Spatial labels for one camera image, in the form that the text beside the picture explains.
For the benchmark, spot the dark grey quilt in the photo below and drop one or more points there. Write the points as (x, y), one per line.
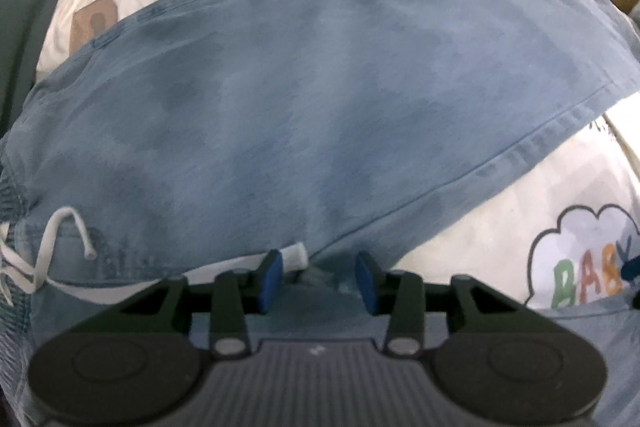
(25, 16)

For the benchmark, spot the cream bear print bedsheet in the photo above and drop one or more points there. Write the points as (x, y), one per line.
(564, 234)

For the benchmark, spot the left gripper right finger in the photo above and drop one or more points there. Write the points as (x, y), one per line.
(398, 295)

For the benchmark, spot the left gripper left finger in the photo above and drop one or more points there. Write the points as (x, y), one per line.
(235, 295)

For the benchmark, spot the light blue denim pants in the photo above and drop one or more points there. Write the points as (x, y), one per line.
(195, 135)

